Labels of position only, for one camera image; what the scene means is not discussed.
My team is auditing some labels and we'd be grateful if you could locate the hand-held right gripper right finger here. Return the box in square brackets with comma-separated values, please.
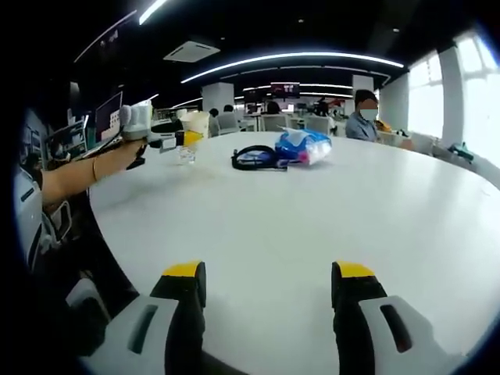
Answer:
[330, 260, 470, 375]

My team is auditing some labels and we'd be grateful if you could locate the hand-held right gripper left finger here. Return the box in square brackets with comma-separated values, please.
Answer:
[80, 259, 207, 375]

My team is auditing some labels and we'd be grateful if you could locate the clear plastic water bottle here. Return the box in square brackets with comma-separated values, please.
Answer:
[174, 143, 197, 166]

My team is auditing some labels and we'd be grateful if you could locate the white paper cup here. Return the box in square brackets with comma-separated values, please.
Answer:
[180, 111, 211, 141]

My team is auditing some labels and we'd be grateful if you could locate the black cable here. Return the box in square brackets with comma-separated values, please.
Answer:
[230, 145, 291, 173]

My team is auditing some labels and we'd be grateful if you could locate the blue wet wipes packet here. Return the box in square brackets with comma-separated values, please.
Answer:
[236, 150, 288, 170]

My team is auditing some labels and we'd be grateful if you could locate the blue tissue pack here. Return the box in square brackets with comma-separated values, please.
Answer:
[274, 125, 334, 166]

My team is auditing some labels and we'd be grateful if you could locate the open laptop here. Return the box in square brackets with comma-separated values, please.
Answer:
[95, 91, 125, 145]

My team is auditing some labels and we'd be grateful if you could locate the white office chair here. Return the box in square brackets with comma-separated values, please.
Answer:
[262, 114, 288, 134]
[216, 112, 240, 136]
[306, 116, 330, 136]

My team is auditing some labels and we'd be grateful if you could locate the grey framed monitor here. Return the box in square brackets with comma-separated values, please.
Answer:
[45, 119, 90, 161]

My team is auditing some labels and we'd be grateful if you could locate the ceiling air conditioner unit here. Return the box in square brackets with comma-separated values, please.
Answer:
[162, 40, 222, 64]

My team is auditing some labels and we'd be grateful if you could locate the hanging display screen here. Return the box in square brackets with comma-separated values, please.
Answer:
[270, 81, 302, 100]

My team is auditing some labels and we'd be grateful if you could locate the white round table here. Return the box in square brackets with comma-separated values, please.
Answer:
[88, 130, 500, 375]

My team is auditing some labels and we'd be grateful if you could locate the light grey office chair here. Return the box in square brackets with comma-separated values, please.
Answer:
[15, 170, 73, 271]

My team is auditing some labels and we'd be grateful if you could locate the long ceiling light strip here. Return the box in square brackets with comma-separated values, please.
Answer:
[180, 51, 405, 84]

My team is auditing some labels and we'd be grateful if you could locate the teal green object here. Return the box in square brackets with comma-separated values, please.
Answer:
[448, 141, 476, 163]

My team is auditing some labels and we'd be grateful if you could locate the large bright window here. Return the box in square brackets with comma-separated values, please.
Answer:
[405, 33, 500, 167]

